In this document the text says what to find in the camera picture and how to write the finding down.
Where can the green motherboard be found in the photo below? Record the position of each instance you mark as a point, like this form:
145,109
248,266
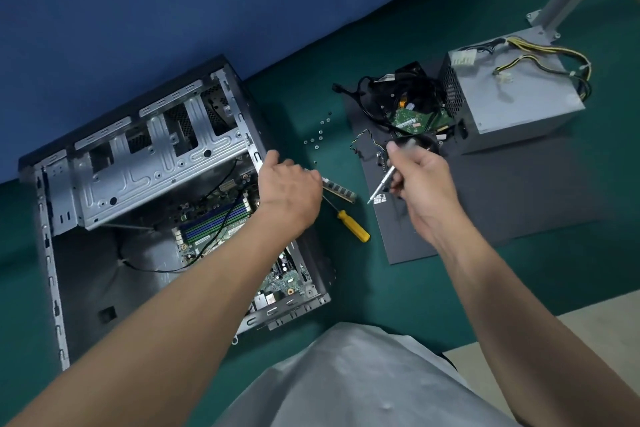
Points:
285,284

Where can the cluster of silver screws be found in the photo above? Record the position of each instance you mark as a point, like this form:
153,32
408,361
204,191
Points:
320,133

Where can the hard drive with cables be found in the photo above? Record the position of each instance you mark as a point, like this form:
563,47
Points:
415,119

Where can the person's right forearm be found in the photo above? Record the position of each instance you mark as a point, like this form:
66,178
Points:
515,341

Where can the person's left forearm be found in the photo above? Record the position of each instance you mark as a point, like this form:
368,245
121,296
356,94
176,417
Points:
160,331

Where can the person's left hand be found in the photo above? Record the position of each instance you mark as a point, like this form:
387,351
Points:
290,196

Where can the silver power supply unit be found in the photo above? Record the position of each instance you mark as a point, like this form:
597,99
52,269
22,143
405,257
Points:
520,101

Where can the slim grey screwdriver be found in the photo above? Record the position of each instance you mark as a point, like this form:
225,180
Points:
382,184

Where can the green floor mat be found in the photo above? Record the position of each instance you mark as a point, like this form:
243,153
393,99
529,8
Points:
550,251

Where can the desktop computer case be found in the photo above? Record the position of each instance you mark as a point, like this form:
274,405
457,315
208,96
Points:
100,291

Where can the person's right hand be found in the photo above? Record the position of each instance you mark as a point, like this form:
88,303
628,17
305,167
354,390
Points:
430,191

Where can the person's white shirt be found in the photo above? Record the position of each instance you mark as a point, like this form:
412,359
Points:
360,381

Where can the black side panel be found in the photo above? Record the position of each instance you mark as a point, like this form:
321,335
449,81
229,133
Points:
500,191

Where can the blue cloth curtain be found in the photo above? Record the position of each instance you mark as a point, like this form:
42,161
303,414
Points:
150,16

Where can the silver metal drive cage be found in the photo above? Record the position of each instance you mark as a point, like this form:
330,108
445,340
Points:
150,166

